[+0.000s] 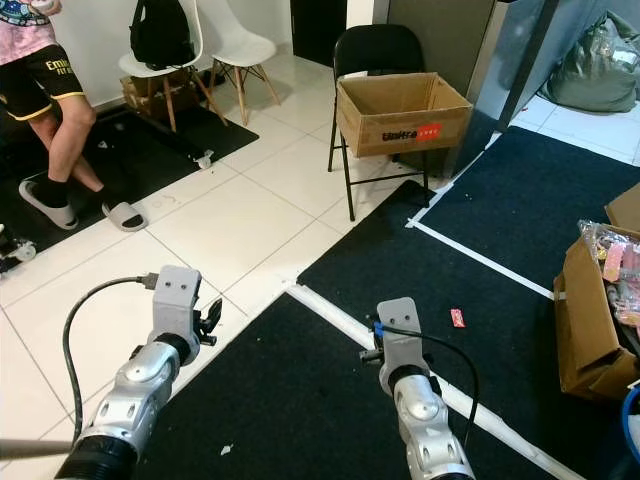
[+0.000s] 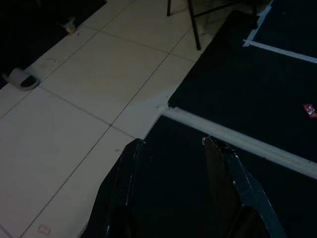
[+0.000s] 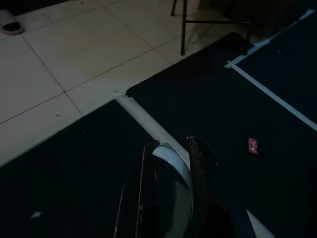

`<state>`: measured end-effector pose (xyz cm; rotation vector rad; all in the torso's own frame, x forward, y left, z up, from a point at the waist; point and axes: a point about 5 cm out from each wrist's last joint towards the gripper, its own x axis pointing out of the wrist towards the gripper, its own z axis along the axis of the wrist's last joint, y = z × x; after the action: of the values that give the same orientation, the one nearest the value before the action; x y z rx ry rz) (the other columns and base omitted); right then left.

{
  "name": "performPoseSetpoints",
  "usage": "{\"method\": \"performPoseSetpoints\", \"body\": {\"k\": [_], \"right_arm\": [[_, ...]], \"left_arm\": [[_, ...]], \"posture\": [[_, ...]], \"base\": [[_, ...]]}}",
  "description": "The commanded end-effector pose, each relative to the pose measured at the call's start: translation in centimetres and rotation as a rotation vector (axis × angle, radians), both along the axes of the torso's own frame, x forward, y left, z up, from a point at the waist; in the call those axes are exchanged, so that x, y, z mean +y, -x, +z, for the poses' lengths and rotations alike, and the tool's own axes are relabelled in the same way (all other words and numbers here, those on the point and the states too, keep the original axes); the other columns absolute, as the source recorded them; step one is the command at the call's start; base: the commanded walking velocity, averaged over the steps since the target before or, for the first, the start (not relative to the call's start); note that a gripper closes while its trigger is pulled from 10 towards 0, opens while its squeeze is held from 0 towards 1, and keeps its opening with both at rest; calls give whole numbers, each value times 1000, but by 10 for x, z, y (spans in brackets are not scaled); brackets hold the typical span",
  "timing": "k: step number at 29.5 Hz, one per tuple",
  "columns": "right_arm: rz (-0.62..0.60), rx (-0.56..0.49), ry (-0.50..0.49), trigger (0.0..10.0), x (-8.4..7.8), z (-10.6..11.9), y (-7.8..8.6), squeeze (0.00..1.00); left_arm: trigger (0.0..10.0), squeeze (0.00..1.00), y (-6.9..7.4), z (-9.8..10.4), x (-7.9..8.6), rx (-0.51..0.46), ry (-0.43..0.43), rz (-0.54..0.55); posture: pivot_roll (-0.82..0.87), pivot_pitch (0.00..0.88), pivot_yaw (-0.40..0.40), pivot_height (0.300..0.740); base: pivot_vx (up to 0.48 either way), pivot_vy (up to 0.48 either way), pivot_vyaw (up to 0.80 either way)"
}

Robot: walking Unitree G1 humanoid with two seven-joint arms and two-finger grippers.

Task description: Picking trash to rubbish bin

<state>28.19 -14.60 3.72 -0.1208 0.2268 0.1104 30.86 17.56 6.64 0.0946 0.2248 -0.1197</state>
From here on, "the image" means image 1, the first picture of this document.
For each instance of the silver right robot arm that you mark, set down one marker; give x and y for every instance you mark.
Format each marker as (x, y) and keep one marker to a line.
(425, 420)

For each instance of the brown cardboard rubbish box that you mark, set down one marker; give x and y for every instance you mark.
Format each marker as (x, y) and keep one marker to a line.
(585, 330)

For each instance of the black carpet mat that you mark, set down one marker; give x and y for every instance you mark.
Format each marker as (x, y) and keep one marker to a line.
(160, 140)
(290, 420)
(530, 190)
(410, 270)

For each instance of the small red wrapper scrap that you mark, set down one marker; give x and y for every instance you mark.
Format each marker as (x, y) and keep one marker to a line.
(457, 318)

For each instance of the grey slide sandal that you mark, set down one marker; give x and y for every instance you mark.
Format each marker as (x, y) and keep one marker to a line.
(50, 205)
(125, 215)

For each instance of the grey pole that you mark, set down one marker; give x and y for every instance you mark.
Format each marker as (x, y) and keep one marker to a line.
(35, 448)

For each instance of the cardboard box with red print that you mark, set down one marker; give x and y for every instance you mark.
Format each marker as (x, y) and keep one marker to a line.
(405, 115)

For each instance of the clear plastic packaging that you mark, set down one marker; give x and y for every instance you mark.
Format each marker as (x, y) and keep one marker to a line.
(615, 265)

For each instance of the white shell chair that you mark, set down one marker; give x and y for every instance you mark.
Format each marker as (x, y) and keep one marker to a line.
(240, 45)
(150, 65)

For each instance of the person in black shorts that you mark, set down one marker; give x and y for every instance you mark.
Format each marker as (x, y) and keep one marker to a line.
(60, 80)

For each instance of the black folding chair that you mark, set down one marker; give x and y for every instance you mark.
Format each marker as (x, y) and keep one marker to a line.
(375, 48)

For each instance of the black backpack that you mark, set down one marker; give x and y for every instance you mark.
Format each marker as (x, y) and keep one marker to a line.
(160, 30)

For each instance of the grey partition panel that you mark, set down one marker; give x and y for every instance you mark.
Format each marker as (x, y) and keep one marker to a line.
(435, 35)

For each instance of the grey-green stuffed sack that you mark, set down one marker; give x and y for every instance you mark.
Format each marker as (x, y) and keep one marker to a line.
(600, 70)

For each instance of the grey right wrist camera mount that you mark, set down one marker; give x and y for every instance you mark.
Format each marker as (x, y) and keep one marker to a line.
(400, 335)

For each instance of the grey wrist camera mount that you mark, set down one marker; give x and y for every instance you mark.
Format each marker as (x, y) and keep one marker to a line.
(178, 295)
(400, 335)

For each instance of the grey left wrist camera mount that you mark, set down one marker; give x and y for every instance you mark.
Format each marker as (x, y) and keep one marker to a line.
(178, 295)

